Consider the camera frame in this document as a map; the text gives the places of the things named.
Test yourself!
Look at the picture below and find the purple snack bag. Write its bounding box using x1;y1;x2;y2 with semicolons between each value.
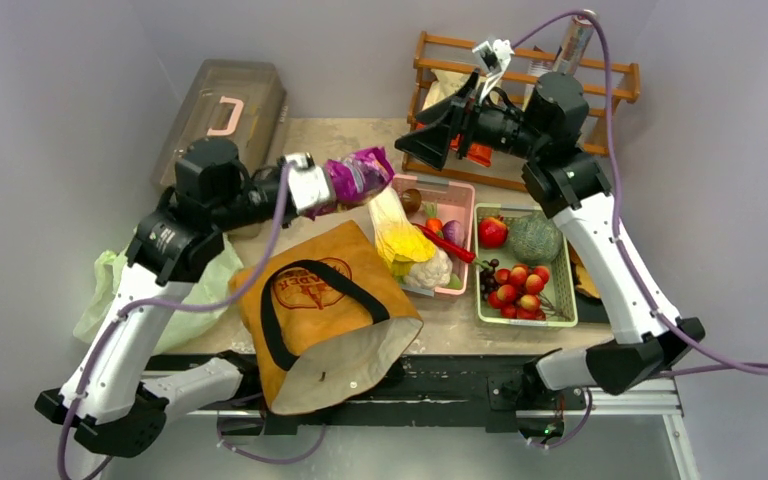
310;146;395;218

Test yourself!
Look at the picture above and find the toy napa cabbage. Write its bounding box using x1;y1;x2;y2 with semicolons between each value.
368;187;437;277

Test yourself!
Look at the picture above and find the toy red chili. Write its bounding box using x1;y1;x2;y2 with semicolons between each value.
413;223;476;264

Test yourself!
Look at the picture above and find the toy melon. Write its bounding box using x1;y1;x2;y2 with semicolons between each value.
507;212;564;264

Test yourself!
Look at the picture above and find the green plastic grocery bag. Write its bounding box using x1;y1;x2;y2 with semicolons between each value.
73;236;243;354

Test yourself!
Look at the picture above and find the brown paper tote bag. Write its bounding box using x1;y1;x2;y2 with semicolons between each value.
228;221;423;415

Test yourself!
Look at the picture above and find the toy grape bunch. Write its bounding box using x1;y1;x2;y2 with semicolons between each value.
479;259;500;301

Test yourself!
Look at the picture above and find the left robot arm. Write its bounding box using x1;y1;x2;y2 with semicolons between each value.
35;138;315;458

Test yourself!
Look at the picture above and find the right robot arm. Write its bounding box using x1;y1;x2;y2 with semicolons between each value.
395;72;705;407

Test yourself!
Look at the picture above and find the cassava chips bag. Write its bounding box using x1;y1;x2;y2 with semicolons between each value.
419;69;493;168

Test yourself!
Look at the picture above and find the toy brown onion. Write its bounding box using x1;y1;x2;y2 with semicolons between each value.
399;188;423;216

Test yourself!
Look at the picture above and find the pink plastic basket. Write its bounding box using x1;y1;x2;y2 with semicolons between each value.
391;174;475;298

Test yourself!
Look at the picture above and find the toy carrot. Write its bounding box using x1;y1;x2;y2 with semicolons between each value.
424;202;445;238

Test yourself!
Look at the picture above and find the translucent storage box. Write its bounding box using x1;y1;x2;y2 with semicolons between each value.
152;59;289;190

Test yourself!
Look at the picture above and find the drink can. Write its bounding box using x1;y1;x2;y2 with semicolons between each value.
551;10;599;75

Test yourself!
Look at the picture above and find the toy cauliflower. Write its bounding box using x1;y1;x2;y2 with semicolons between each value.
402;248;453;290

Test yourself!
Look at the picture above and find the wooden rack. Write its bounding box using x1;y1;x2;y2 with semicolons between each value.
401;31;641;192

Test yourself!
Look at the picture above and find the bread slice near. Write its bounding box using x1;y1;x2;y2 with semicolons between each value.
568;245;601;300

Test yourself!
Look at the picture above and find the green plastic basket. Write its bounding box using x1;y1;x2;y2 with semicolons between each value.
472;203;578;328

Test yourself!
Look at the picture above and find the black tray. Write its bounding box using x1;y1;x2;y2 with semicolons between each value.
570;262;609;324

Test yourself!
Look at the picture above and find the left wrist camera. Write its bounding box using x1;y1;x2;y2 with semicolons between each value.
280;153;337;216

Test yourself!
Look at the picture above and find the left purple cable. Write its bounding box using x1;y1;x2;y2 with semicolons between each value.
56;162;294;480

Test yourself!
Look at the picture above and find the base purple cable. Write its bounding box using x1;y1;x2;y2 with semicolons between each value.
215;397;329;466

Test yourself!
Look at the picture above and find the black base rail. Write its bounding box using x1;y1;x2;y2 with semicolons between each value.
142;352;587;439

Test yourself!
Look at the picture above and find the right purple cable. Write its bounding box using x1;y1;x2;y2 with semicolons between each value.
509;9;768;378

